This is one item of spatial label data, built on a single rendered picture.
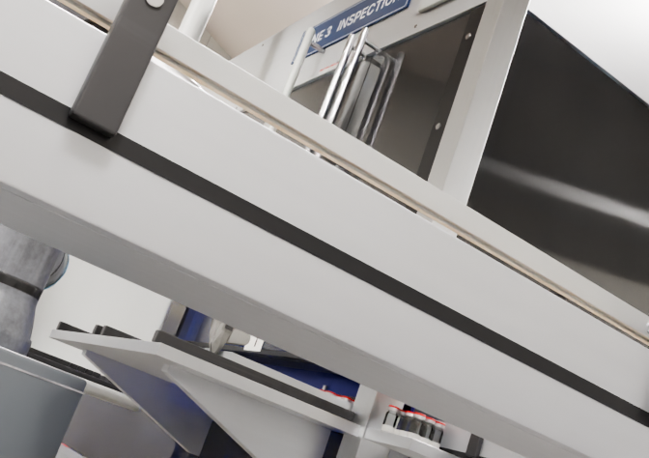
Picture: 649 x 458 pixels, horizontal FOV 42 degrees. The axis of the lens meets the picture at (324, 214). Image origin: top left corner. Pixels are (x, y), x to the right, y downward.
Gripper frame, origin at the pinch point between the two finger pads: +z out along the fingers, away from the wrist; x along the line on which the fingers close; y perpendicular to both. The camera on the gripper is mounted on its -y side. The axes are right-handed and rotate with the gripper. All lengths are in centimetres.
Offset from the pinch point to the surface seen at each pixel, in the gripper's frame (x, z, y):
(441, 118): -4, -61, 27
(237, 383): -11.0, 4.8, 1.7
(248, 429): -2.5, 10.5, 11.0
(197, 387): -2.5, 7.3, -0.8
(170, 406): 48, 10, 16
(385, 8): 37, -102, 26
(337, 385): 13.7, -5.0, 35.1
